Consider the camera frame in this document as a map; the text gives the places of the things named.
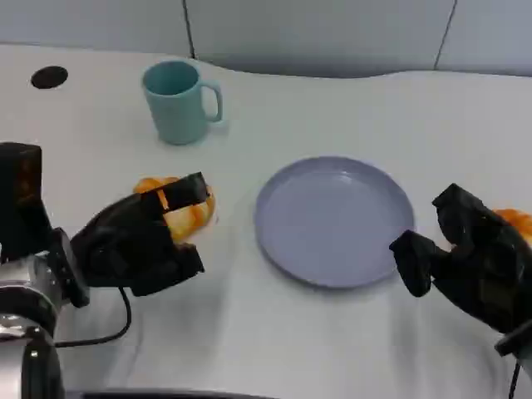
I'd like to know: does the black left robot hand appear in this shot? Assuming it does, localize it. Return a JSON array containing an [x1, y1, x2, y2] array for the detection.
[[70, 170, 210, 298]]

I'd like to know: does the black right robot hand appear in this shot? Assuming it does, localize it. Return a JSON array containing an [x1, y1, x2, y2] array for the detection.
[[389, 183, 532, 333]]

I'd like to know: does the orange and white bread roll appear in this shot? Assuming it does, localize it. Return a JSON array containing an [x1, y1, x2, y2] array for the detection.
[[133, 176, 219, 242], [492, 209, 532, 244]]

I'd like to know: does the pale green mug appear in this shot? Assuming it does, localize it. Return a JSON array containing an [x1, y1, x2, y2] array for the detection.
[[142, 60, 225, 146]]

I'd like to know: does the lilac plate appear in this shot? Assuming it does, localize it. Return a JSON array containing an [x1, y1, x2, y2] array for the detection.
[[254, 155, 416, 290]]

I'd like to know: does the black round table grommet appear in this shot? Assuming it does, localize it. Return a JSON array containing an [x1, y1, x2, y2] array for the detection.
[[31, 65, 69, 90]]

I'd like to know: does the desk partition screen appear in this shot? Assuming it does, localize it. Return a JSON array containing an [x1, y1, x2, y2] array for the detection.
[[0, 0, 532, 78]]

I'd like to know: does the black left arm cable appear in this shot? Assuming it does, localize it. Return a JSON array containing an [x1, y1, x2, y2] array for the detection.
[[53, 286, 133, 348]]

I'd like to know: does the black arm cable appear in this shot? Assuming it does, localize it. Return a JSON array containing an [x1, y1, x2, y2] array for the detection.
[[509, 359, 524, 399], [53, 286, 133, 348]]

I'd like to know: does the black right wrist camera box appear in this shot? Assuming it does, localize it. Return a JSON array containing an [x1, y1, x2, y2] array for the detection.
[[494, 318, 532, 357]]

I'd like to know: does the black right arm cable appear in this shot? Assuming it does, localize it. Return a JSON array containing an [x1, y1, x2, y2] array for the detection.
[[509, 359, 524, 399]]

